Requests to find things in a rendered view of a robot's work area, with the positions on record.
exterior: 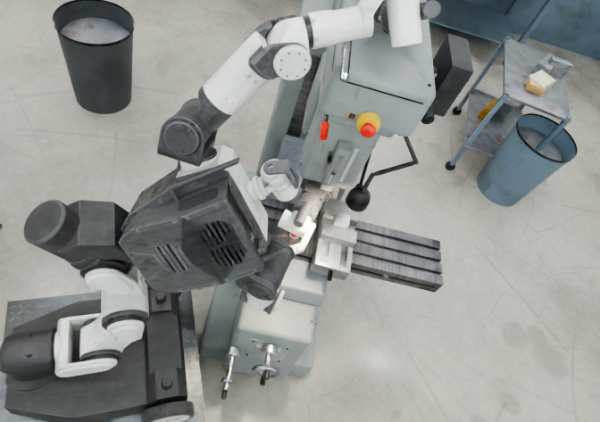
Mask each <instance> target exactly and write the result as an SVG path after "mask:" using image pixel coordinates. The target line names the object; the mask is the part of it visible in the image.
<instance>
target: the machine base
mask: <svg viewBox="0 0 600 422"><path fill-rule="evenodd" d="M246 174H247V176H248V178H249V180H252V177H255V175H256V172H255V171H251V170H248V171H247V172H246ZM240 291H241V289H240V288H239V287H238V286H237V283H236V280H234V281H231V282H229V283H227V284H224V285H216V286H215V288H214V292H213V295H212V301H211V304H210V308H209V311H208V315H207V318H206V321H205V325H204V331H203V334H202V338H201V341H200V345H199V350H198V353H199V355H200V356H202V357H206V358H210V359H215V360H222V361H224V358H225V354H226V351H227V349H228V345H229V338H230V334H231V329H232V326H233V322H234V318H235V314H236V309H237V306H238V298H239V295H240ZM320 306H321V304H320V305H316V309H315V317H314V325H313V333H312V343H311V344H310V345H309V346H308V348H307V349H306V350H305V352H304V353H303V354H302V356H301V357H300V358H299V359H298V361H297V362H296V364H295V365H294V366H293V367H292V368H291V369H290V370H289V372H288V373H287V375H291V376H300V377H304V376H306V375H307V374H308V373H309V372H310V370H311V369H312V368H313V366H314V358H315V350H316V341H317V333H318V324H319V316H320Z"/></svg>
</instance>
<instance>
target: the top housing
mask: <svg viewBox="0 0 600 422"><path fill-rule="evenodd" d="M360 1H361V0H338V3H337V8H336V10H339V9H344V8H349V7H354V6H357V5H358V4H359V2H360ZM373 24H374V28H373V34H372V37H367V38H361V39H356V40H352V48H351V59H350V69H349V80H348V82H345V81H341V80H339V79H340V71H341V62H342V53H343V45H344V42H342V43H337V44H335V45H333V46H329V50H328V57H327V63H326V69H325V75H324V81H323V87H322V93H321V104H320V108H321V111H322V112H323V113H325V114H327V115H330V116H333V117H337V118H340V119H343V120H349V121H352V122H355V123H356V122H357V118H358V117H359V116H360V115H361V114H362V113H365V112H373V113H376V114H377V115H378V116H379V118H380V128H379V129H381V130H385V131H387V132H391V133H394V134H398V135H401V136H404V137H408V136H410V135H411V134H412V133H413V132H414V130H415V129H416V128H417V126H418V125H419V123H420V122H421V120H422V118H423V116H424V115H425V113H426V112H427V110H428V108H429V107H430V106H431V104H432V102H433V101H434V99H435V97H436V89H435V79H434V70H433V60H432V51H431V41H430V32H429V19H426V20H422V21H421V32H422V42H421V43H419V44H415V45H412V46H403V47H401V46H400V47H397V48H395V47H392V44H391V37H390V34H388V33H386V32H385V30H384V29H383V28H382V26H381V24H379V23H377V22H375V21H374V19H373ZM350 113H352V114H356V115H355V117H354V120H353V119H349V118H348V116H349V114H350Z"/></svg>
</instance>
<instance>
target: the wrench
mask: <svg viewBox="0 0 600 422"><path fill-rule="evenodd" d="M351 48H352V40H351V41H346V42H344V45H343V53H342V62H341V71H340V79H339V80H341V81H345V82H348V80H349V69H350V59H351Z"/></svg>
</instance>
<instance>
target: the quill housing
mask: <svg viewBox="0 0 600 422"><path fill-rule="evenodd" d="M316 112H317V109H316V111H315V114H314V116H313V119H312V123H311V126H310V127H309V130H308V133H306V138H305V141H304V149H303V154H302V159H301V163H300V170H299V172H300V175H301V176H302V177H303V178H306V179H310V180H313V181H317V182H321V180H322V177H323V175H324V173H325V171H326V169H327V167H328V165H329V164H328V163H327V160H328V156H329V151H331V152H332V154H331V157H332V155H333V153H334V152H335V149H336V147H337V145H338V142H339V140H343V141H347V142H350V143H351V153H350V154H349V156H348V157H347V159H346V162H345V164H344V166H343V168H342V170H341V171H340V173H339V175H338V177H337V180H336V182H335V184H334V186H337V187H341V188H344V189H349V188H351V187H352V186H353V185H354V183H355V181H356V180H357V178H358V176H359V175H360V173H361V171H362V169H363V166H364V165H365V163H366V162H367V160H368V158H369V157H370V155H371V152H372V150H373V148H374V147H375V145H376V144H377V142H378V140H379V138H380V135H376V134H375V135H374V136H373V137H369V138H367V137H363V136H362V135H361V133H360V131H359V130H358V129H356V128H350V127H348V126H344V125H340V124H337V123H334V122H331V121H328V123H329V133H328V137H327V139H326V140H320V132H321V123H322V122H323V120H322V119H319V118H318V117H317V115H316Z"/></svg>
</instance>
